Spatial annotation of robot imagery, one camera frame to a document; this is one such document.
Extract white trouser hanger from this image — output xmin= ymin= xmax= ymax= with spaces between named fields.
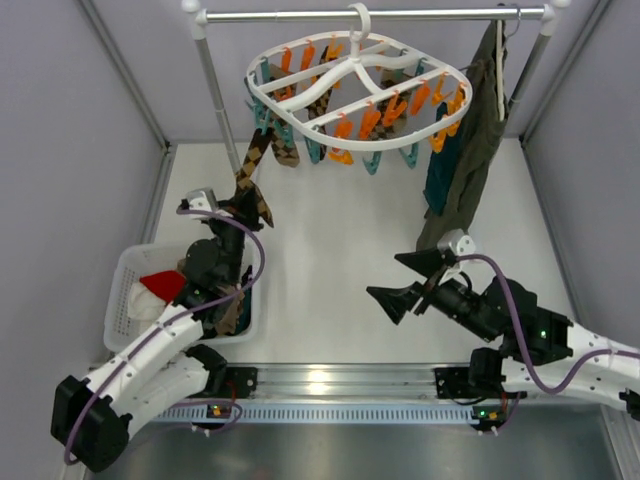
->
xmin=495 ymin=3 xmax=522 ymax=122

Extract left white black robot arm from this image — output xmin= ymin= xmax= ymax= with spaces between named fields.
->
xmin=50 ymin=192 xmax=272 ymax=473

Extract white plastic laundry basket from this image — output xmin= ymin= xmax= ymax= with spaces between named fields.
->
xmin=103 ymin=240 xmax=262 ymax=353

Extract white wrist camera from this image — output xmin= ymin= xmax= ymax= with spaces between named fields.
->
xmin=177 ymin=187 xmax=218 ymax=215
xmin=436 ymin=229 xmax=477 ymax=283

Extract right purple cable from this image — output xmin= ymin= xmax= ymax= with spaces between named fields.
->
xmin=459 ymin=253 xmax=640 ymax=396

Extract olive green hanging trousers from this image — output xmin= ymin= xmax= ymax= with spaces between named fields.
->
xmin=416 ymin=20 xmax=509 ymax=251

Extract pile of socks in basket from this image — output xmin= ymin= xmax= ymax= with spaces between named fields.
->
xmin=125 ymin=259 xmax=253 ymax=339

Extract white round clip hanger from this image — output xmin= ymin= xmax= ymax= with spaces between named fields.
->
xmin=244 ymin=3 xmax=473 ymax=174

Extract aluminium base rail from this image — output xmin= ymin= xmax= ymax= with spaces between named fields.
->
xmin=79 ymin=362 xmax=626 ymax=426

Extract teal green sock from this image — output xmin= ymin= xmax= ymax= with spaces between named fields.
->
xmin=423 ymin=120 xmax=466 ymax=216

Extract brown yellow argyle sock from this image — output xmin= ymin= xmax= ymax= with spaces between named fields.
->
xmin=269 ymin=64 xmax=300 ymax=168

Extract brown tan argyle sock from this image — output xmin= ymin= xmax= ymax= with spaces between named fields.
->
xmin=232 ymin=119 xmax=276 ymax=230

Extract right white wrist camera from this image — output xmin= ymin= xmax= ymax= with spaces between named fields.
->
xmin=436 ymin=229 xmax=477 ymax=283

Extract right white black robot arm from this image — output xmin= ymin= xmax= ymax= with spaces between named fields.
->
xmin=366 ymin=248 xmax=639 ymax=419

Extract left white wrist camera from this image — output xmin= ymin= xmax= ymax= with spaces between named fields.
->
xmin=177 ymin=187 xmax=218 ymax=215

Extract white clothes rack frame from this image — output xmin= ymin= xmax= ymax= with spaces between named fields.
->
xmin=181 ymin=1 xmax=570 ymax=170

